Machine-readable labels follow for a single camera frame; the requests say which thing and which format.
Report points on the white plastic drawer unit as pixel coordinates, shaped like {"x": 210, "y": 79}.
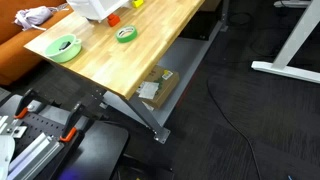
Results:
{"x": 93, "y": 8}

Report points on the light green plastic bowl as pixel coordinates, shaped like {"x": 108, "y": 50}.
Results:
{"x": 55, "y": 55}

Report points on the brown cardboard box with labels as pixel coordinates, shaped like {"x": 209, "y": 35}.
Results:
{"x": 165, "y": 90}

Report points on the white paper sheet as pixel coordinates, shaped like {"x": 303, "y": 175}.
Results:
{"x": 149, "y": 90}

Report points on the green tape roll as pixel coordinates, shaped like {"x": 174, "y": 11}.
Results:
{"x": 127, "y": 39}

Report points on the red block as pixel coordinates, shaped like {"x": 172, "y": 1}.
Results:
{"x": 113, "y": 20}

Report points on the black flat seat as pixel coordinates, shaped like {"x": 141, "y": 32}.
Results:
{"x": 96, "y": 150}

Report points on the yellow block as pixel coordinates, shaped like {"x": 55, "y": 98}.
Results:
{"x": 137, "y": 3}

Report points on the black perforated board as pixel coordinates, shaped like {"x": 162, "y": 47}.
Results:
{"x": 43, "y": 125}

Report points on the silver aluminium extrusion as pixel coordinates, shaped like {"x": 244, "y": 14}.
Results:
{"x": 30, "y": 154}

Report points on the lilac cloth bag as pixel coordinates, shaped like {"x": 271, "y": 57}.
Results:
{"x": 33, "y": 16}

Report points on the orange sofa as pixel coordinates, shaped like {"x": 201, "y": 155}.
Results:
{"x": 13, "y": 50}

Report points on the small blue object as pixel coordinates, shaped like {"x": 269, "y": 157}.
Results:
{"x": 289, "y": 177}

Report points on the white desk foot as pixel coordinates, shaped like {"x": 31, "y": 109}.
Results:
{"x": 293, "y": 3}

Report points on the white rounded housing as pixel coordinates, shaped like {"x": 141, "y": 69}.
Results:
{"x": 5, "y": 156}

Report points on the wooden table with metal frame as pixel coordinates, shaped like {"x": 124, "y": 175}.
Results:
{"x": 180, "y": 56}

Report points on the white desk leg frame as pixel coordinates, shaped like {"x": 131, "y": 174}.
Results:
{"x": 293, "y": 40}

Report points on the silver metal bracket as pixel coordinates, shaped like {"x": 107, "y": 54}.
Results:
{"x": 15, "y": 130}

